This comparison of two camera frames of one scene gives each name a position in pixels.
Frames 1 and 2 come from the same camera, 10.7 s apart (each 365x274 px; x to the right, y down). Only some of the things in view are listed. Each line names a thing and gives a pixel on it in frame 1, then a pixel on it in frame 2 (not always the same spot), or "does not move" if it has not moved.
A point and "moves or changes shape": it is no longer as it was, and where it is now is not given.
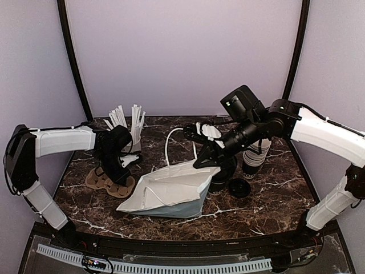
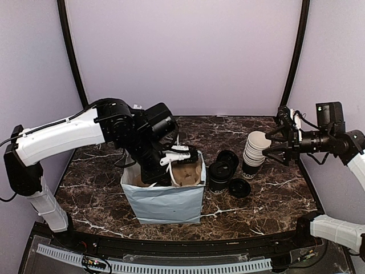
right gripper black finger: [207, 158] to [279, 152]
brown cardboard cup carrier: [96, 179] to [183, 174]
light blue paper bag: [176, 189] moves or changes shape
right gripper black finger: [190, 131] to [279, 133]
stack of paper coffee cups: [254, 156] does not move
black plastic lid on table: [239, 188] does not move
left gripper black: [116, 178] to [153, 178]
